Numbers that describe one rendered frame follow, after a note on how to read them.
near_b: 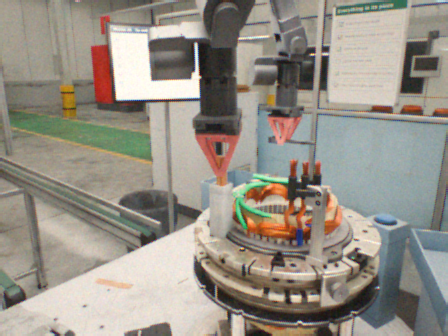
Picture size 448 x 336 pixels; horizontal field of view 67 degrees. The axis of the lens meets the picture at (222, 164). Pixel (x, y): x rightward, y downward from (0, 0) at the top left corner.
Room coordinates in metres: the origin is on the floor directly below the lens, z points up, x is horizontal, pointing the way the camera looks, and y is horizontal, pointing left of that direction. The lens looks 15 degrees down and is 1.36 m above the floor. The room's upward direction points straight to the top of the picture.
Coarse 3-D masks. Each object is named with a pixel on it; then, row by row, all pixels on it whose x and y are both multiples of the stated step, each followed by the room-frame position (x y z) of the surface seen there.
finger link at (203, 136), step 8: (208, 128) 0.51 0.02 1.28; (216, 128) 0.51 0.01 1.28; (200, 136) 0.50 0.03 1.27; (208, 136) 0.50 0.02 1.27; (216, 136) 0.50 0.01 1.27; (224, 136) 0.50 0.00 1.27; (232, 136) 0.49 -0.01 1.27; (200, 144) 0.51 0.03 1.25; (232, 144) 0.50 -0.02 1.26; (208, 152) 0.51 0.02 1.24; (232, 152) 0.51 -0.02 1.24; (208, 160) 0.52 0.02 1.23; (224, 160) 0.51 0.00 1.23; (216, 168) 0.52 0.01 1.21; (224, 168) 0.52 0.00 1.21
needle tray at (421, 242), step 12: (420, 240) 0.61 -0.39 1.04; (432, 240) 0.60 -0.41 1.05; (444, 240) 0.59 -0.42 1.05; (420, 252) 0.53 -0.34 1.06; (432, 252) 0.59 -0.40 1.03; (444, 252) 0.59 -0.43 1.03; (420, 264) 0.52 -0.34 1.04; (432, 264) 0.55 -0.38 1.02; (444, 264) 0.55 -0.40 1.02; (420, 276) 0.51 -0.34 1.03; (432, 276) 0.46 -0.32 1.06; (444, 276) 0.51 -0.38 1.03; (432, 288) 0.45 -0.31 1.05; (444, 288) 0.48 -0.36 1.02; (420, 300) 0.53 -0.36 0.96; (432, 300) 0.44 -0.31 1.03; (444, 300) 0.40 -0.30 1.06; (420, 312) 0.52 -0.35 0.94; (432, 312) 0.47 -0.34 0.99; (444, 312) 0.39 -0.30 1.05; (420, 324) 0.51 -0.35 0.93; (432, 324) 0.46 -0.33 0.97; (444, 324) 0.38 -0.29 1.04
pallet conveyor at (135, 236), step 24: (0, 168) 2.19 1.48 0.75; (24, 168) 2.08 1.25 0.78; (0, 192) 1.87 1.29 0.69; (24, 192) 1.95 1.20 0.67; (48, 192) 1.73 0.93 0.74; (96, 216) 1.43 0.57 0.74; (144, 216) 1.30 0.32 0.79; (120, 240) 1.31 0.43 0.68; (144, 240) 1.20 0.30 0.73; (0, 288) 0.87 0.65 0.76; (48, 288) 1.94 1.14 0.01
